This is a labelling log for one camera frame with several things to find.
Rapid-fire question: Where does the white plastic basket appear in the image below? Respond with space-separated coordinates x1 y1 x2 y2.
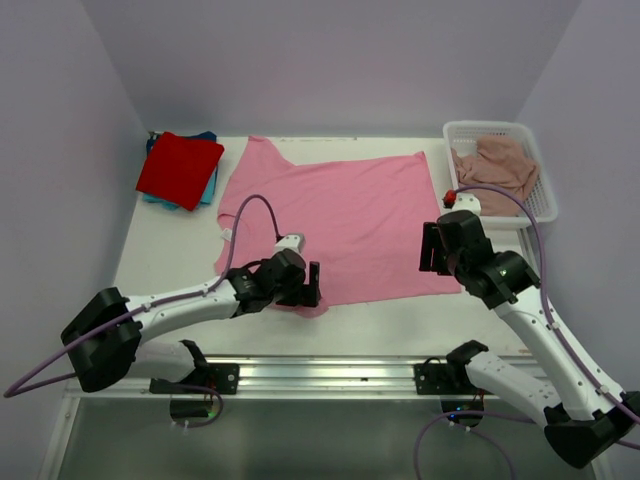
442 119 559 232

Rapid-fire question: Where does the pink t shirt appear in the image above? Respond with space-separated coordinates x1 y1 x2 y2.
215 136 461 315

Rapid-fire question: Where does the beige t shirt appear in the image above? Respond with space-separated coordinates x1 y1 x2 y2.
450 135 540 202

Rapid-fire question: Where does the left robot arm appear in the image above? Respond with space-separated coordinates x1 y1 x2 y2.
61 248 321 393

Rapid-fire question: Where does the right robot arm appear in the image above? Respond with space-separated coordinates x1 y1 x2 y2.
414 210 639 468

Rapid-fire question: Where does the teal folded t shirt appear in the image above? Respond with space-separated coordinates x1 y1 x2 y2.
142 130 222 211

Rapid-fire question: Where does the red folded t shirt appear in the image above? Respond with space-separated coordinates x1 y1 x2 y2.
135 131 225 211

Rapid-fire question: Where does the dark blue folded t shirt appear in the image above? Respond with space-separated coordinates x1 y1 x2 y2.
145 131 163 154

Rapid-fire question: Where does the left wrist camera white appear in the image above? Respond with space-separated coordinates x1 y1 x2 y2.
273 233 306 255

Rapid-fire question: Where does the aluminium mounting rail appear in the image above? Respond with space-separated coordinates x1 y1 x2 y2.
64 353 551 401

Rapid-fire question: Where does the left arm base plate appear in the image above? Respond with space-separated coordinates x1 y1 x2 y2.
149 363 240 395

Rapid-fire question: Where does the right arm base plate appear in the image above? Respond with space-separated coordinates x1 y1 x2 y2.
413 357 470 396

